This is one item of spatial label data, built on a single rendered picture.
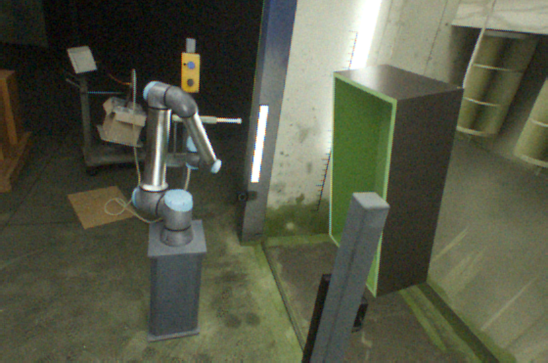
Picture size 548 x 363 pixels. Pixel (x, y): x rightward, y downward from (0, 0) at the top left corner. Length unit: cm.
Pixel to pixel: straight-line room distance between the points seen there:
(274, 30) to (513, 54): 161
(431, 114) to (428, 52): 138
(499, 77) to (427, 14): 68
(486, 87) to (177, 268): 240
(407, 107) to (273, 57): 115
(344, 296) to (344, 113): 161
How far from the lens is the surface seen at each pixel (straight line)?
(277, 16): 247
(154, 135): 192
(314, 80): 263
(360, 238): 64
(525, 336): 278
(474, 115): 299
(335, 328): 77
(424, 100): 169
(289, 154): 275
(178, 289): 220
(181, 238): 204
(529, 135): 268
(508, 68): 295
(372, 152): 244
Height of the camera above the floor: 192
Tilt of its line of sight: 23 degrees down
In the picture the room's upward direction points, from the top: 9 degrees clockwise
